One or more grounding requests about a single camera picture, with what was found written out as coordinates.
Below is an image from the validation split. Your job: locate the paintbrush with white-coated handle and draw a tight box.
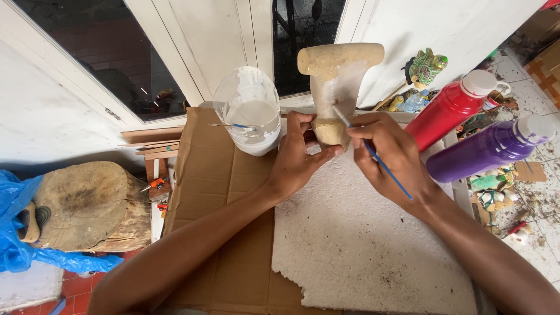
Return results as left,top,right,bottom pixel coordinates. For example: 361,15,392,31
208,123,259,131

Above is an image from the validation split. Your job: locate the pile of wooden slats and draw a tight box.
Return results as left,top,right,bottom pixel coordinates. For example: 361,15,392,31
119,126,184,161

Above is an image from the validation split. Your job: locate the small cardboard scrap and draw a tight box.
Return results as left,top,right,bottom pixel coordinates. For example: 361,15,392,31
514,161,548,183

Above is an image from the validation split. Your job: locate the person's right hand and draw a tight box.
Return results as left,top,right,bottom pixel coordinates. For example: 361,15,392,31
346,113,442,215

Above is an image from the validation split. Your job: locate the brown cardboard sheet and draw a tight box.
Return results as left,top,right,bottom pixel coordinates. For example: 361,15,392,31
163,107,342,315

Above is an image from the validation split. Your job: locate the cut plastic bottle white paint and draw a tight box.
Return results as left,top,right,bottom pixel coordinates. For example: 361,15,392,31
213,66,282,157

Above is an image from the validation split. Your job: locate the crumpled clear plastic bottle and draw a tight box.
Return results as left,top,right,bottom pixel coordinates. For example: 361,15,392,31
399,90,430,113

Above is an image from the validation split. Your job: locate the blue plastic bag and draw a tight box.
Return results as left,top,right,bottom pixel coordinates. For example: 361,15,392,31
0,170,124,274

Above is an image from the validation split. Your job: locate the green painted puppet head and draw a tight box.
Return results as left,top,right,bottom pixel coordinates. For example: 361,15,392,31
372,47,448,112

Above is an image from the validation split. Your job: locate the person's left hand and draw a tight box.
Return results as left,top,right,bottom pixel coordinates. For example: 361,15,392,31
262,111,345,203

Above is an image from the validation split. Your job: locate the small green paint bottle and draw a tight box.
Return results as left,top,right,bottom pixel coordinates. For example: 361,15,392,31
470,174,508,192

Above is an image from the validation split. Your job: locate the purple paint bottle white cap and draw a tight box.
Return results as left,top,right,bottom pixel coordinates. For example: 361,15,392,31
426,115,557,183

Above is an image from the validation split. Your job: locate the red paint bottle white cap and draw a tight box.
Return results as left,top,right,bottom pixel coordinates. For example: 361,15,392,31
405,70,498,152

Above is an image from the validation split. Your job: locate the carved wooden mask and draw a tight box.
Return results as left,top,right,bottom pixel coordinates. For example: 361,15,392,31
17,201,52,243

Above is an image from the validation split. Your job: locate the heap of painted craft pieces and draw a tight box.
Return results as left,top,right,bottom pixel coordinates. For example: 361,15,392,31
455,85,535,246

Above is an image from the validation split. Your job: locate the white styrofoam sheet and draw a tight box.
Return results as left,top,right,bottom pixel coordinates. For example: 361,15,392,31
271,117,478,315

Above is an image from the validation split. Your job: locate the tree stump block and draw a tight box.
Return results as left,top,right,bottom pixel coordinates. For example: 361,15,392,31
33,161,152,253

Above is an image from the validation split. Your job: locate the carved raw wooden figure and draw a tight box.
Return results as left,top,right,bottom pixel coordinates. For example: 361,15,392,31
297,42,386,151

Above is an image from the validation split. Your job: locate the thin blue-handled paintbrush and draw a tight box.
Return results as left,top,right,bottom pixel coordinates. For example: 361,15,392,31
332,105,414,201

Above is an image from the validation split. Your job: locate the brown cardboard box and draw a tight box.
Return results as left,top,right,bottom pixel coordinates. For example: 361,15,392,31
523,39,560,110

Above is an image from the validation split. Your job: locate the white door with glass panes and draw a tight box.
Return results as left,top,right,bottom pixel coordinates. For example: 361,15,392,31
12,0,364,130

